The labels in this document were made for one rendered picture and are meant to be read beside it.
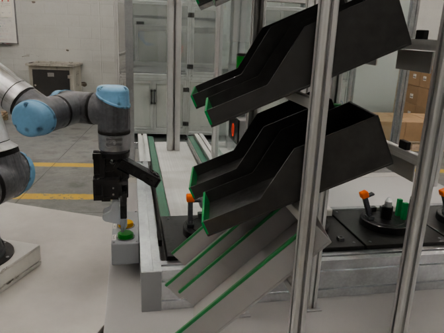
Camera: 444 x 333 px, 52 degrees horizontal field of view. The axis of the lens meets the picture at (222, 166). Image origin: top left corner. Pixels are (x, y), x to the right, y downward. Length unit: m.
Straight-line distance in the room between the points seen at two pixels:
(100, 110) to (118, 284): 0.43
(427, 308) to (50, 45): 8.73
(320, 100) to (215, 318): 0.36
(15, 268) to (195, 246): 0.48
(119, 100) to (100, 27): 8.15
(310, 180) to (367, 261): 0.60
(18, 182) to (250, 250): 0.70
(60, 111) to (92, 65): 8.23
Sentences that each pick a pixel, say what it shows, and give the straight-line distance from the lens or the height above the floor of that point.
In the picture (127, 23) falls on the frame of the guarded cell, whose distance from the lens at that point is 1.89.
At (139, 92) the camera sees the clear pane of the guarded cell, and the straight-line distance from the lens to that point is 2.42.
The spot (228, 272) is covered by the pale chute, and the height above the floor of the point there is 1.06.
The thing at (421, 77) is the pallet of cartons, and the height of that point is 0.90.
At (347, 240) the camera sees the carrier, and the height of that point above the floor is 0.97.
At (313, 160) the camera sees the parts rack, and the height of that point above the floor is 1.32.
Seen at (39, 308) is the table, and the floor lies 0.86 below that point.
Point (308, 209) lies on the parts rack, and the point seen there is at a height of 1.25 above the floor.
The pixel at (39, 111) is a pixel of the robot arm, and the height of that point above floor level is 1.30.
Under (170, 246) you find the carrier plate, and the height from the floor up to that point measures 0.97.
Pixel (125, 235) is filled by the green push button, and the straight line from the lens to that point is 1.18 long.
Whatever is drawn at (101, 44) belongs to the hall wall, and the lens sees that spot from 9.20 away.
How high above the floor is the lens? 1.47
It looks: 16 degrees down
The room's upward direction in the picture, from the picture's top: 2 degrees clockwise
